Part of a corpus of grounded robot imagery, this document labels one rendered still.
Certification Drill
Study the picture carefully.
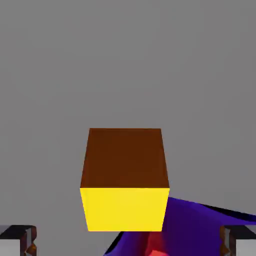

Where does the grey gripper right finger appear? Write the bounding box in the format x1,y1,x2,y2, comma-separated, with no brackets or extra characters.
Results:
219,224,256,256

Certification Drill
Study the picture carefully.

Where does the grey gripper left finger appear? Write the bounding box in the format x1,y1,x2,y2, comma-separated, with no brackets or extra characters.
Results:
0,224,38,256

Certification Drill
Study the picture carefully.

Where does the small red cube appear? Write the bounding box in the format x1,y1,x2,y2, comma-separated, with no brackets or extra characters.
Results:
148,249,168,256

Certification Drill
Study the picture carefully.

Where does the small yellow cube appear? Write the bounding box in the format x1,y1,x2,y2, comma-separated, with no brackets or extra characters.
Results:
79,127,171,233

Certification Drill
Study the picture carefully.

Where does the large purple box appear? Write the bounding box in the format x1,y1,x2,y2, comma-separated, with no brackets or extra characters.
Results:
102,196,256,256

